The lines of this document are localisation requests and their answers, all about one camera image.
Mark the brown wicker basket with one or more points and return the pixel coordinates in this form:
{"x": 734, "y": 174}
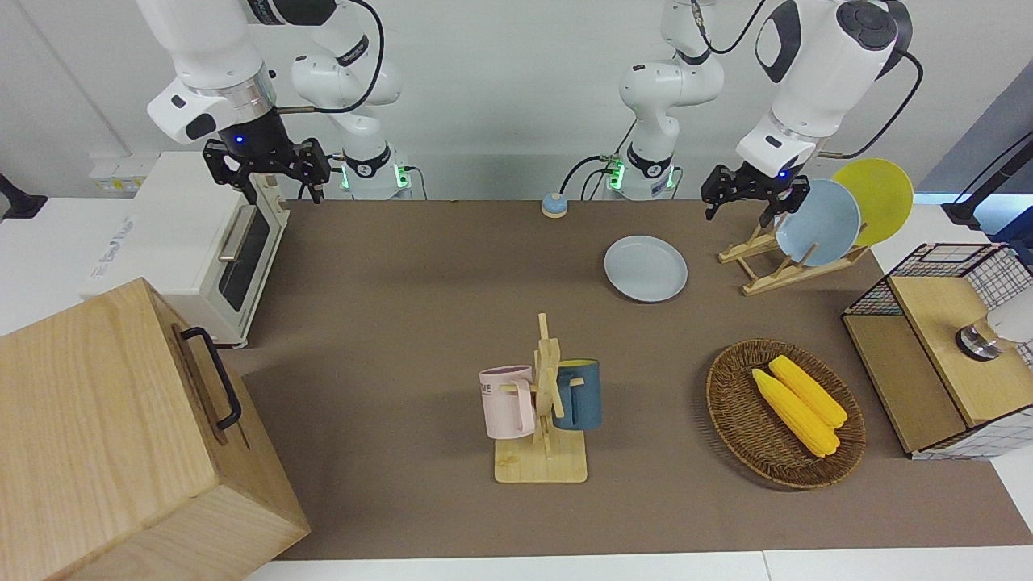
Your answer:
{"x": 742, "y": 428}

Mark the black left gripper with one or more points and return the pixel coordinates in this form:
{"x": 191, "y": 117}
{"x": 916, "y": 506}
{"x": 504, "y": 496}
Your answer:
{"x": 754, "y": 184}

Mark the wooden drawer cabinet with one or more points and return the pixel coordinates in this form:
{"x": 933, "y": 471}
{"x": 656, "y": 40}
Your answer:
{"x": 105, "y": 436}

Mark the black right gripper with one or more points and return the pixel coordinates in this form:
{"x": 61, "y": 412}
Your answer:
{"x": 258, "y": 153}

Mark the light blue plate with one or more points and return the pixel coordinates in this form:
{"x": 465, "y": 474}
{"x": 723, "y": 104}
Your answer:
{"x": 823, "y": 222}

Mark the yellow corn cob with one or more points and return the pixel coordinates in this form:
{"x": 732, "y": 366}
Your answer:
{"x": 811, "y": 393}
{"x": 795, "y": 415}

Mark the blue call bell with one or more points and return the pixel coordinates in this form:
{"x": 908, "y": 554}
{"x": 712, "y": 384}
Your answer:
{"x": 554, "y": 206}

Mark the silver white cylindrical device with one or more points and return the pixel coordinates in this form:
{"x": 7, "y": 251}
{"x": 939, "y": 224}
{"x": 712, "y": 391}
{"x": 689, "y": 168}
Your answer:
{"x": 980, "y": 339}

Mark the wooden plate rack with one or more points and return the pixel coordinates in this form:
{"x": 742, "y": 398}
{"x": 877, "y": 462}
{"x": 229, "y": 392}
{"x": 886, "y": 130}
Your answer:
{"x": 775, "y": 282}

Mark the dark blue mug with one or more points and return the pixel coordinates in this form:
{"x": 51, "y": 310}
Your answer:
{"x": 583, "y": 395}

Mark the pink mug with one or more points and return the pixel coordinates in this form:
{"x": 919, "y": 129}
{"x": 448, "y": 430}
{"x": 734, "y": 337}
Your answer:
{"x": 504, "y": 403}

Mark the black camera stand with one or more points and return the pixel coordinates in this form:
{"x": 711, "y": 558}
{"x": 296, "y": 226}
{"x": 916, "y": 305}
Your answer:
{"x": 20, "y": 203}
{"x": 972, "y": 208}

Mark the wooden mug tree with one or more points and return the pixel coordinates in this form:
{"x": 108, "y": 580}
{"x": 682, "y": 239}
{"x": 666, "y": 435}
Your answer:
{"x": 541, "y": 464}

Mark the gray plate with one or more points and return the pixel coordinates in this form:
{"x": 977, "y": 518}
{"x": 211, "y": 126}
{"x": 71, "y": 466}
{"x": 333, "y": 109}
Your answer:
{"x": 646, "y": 269}

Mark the brown table mat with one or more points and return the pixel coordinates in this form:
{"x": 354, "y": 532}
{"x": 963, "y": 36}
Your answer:
{"x": 403, "y": 323}

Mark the white toaster oven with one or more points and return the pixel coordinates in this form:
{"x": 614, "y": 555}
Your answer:
{"x": 177, "y": 234}

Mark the yellow plate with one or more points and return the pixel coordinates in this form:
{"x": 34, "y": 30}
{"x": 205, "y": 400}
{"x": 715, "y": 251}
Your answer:
{"x": 884, "y": 194}

